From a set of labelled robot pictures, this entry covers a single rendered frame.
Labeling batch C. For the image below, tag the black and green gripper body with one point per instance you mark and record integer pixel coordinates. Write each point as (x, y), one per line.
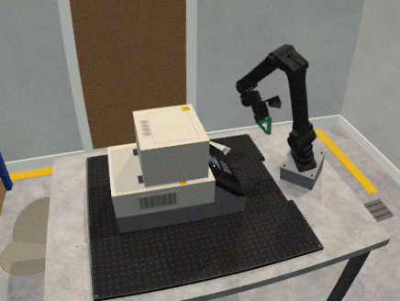
(258, 113)

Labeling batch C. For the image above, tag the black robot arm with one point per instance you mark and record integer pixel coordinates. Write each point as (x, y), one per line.
(299, 139)

